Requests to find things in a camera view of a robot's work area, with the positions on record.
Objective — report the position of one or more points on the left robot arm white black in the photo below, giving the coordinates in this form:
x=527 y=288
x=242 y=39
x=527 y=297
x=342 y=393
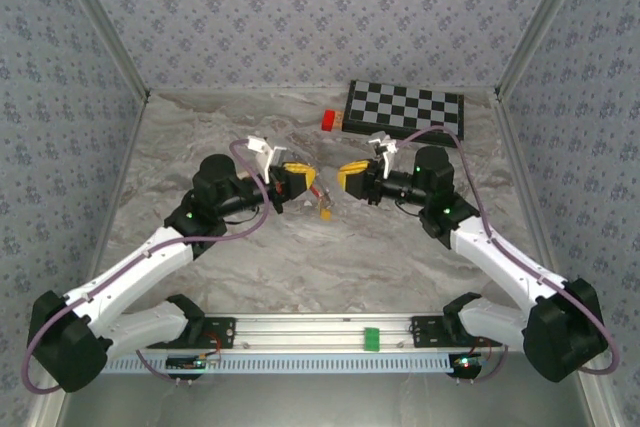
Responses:
x=140 y=259

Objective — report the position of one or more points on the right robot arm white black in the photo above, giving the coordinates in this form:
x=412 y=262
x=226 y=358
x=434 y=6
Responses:
x=500 y=257

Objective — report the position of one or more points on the small orange wooden block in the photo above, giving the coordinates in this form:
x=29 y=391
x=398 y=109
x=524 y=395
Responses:
x=339 y=120

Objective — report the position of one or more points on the small red block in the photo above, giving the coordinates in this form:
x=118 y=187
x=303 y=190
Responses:
x=328 y=120

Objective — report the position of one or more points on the black and white chessboard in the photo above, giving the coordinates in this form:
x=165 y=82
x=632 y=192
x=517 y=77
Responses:
x=405 y=109

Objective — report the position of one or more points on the green toy brick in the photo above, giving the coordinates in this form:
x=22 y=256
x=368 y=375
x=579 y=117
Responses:
x=371 y=339

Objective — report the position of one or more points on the left circuit board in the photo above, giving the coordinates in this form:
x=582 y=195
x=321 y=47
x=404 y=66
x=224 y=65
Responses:
x=185 y=362

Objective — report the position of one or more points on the circuit board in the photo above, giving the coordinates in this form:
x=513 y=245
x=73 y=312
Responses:
x=185 y=362
x=467 y=362

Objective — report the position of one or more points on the right circuit board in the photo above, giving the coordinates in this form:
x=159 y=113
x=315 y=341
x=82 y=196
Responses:
x=467 y=362

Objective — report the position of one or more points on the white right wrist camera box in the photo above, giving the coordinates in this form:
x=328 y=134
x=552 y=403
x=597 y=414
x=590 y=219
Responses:
x=382 y=147

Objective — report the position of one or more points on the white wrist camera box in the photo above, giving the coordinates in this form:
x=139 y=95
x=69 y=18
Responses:
x=382 y=147
x=265 y=154

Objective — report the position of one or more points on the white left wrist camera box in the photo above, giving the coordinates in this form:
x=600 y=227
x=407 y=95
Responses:
x=265 y=154

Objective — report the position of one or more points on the aluminium table side rail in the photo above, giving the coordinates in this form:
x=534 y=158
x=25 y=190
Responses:
x=515 y=162
x=125 y=172

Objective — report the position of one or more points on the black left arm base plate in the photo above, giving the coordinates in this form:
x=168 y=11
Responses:
x=222 y=333

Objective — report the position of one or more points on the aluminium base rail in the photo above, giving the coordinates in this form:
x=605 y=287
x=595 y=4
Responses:
x=310 y=332

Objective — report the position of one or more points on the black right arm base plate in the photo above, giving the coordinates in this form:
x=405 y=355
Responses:
x=425 y=332

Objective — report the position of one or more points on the aluminium frame post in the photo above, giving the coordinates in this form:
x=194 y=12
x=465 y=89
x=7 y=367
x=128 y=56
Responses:
x=545 y=22
x=100 y=22

